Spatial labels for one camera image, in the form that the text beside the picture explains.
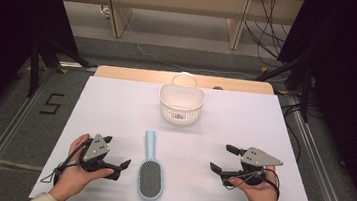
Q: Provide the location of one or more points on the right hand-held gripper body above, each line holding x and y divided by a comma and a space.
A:
255, 162

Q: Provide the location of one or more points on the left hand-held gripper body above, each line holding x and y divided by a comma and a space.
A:
96, 148

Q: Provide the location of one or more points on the light blue hairbrush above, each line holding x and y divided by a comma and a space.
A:
151, 178

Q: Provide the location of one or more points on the white plastic basket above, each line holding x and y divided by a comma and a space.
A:
180, 112

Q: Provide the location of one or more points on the person's right hand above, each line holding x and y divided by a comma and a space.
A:
260, 196

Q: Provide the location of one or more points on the person's left hand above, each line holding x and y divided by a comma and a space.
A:
73, 176

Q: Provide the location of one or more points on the light wooden table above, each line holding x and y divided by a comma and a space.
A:
135, 75

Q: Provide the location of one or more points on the black tripod stand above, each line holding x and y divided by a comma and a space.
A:
305, 93
36, 65

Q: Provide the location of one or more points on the dark curtain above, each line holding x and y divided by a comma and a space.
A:
6, 28
352, 82

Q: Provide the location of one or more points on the light wooden desk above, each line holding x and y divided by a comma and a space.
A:
177, 0

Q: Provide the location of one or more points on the metal floor rail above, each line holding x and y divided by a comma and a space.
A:
320, 169
3, 149

